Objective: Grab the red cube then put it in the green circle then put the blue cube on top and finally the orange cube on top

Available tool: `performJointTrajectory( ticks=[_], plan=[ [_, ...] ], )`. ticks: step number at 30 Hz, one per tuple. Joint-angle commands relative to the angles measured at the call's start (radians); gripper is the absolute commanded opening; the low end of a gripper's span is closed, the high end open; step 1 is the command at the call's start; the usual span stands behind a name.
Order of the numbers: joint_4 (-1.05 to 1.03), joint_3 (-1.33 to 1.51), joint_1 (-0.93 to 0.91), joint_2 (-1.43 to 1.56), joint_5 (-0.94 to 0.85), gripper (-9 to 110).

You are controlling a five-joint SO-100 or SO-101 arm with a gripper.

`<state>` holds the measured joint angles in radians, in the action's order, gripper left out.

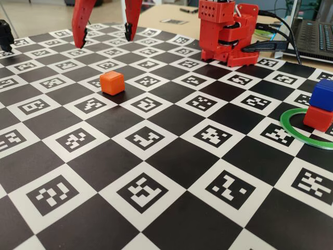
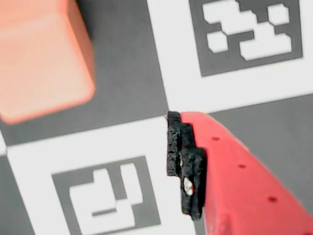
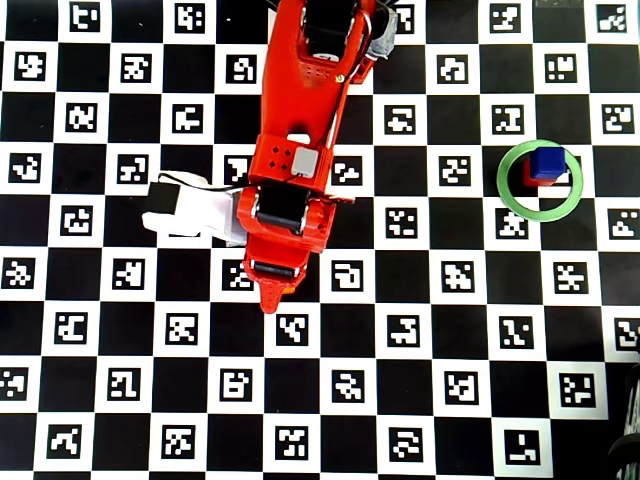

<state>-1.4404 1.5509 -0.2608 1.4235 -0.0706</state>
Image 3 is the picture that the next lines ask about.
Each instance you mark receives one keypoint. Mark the grey square pad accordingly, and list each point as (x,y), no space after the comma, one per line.
(305,161)

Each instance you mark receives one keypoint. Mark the red robot arm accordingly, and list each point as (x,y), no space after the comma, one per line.
(300,100)

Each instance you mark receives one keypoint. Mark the black camera stand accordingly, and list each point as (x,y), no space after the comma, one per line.
(632,425)

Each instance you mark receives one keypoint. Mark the blue cube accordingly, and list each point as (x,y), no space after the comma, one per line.
(547,162)

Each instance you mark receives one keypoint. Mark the red cube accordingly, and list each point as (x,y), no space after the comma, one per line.
(527,177)

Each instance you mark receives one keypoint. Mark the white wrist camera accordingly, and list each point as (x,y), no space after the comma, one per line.
(200,215)

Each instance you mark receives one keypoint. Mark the checkerboard marker mat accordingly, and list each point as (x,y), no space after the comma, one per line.
(345,380)

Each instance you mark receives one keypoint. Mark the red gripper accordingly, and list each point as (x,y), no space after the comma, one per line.
(274,270)

